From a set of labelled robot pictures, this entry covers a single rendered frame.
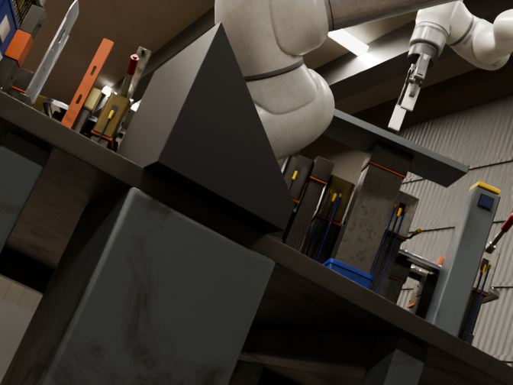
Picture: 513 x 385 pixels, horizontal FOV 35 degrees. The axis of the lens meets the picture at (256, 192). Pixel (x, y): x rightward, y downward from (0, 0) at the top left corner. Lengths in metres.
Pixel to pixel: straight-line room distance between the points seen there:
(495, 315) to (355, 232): 3.11
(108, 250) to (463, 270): 0.99
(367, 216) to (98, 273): 0.84
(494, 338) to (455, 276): 2.93
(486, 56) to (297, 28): 0.82
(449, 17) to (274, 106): 0.79
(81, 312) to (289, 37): 0.65
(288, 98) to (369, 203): 0.49
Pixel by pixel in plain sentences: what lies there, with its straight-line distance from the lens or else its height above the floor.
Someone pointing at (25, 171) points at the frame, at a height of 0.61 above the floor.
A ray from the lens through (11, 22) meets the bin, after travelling 2.35.
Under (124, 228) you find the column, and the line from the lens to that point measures 1.39.
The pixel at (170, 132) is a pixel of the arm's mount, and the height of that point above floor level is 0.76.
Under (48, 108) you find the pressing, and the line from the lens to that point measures 2.38.
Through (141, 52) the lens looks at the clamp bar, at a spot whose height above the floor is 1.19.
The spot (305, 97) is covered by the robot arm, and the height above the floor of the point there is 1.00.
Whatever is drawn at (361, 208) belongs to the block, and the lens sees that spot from 2.01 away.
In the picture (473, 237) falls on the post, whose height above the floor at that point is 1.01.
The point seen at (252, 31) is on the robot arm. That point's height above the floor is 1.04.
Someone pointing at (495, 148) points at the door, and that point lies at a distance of 5.82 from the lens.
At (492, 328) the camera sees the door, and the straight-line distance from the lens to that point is 5.02.
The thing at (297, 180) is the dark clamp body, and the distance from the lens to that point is 2.12.
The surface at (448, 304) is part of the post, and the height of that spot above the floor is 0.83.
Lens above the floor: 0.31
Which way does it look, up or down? 17 degrees up
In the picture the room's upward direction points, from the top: 22 degrees clockwise
